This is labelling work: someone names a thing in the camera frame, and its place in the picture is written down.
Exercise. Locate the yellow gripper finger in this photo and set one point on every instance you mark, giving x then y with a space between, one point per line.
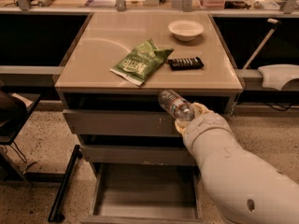
181 125
199 109

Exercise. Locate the clear plastic water bottle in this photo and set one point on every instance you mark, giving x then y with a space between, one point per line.
175 105

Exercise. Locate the white robot base shell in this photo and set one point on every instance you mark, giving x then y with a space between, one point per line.
276 76

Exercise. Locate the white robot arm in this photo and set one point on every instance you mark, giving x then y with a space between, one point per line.
245 188

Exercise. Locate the grey drawer cabinet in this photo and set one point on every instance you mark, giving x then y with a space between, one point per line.
86 82

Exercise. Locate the grey open bottom drawer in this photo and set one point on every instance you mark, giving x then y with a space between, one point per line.
145 194

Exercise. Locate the grey middle drawer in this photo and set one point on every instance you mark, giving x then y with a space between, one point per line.
138 155

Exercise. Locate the grey top drawer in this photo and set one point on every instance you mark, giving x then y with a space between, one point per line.
121 123

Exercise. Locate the black snack bar wrapper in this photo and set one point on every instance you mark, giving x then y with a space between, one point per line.
185 63

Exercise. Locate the green chip bag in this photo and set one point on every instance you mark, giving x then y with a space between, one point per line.
141 62

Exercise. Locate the white paper bowl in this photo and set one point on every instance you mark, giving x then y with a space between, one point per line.
185 30

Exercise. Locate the white rod with cap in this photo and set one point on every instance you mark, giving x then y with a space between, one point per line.
275 24

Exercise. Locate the black metal floor bar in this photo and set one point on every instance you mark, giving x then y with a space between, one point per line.
55 215

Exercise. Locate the dark side cart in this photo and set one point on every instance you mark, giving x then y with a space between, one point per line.
15 110

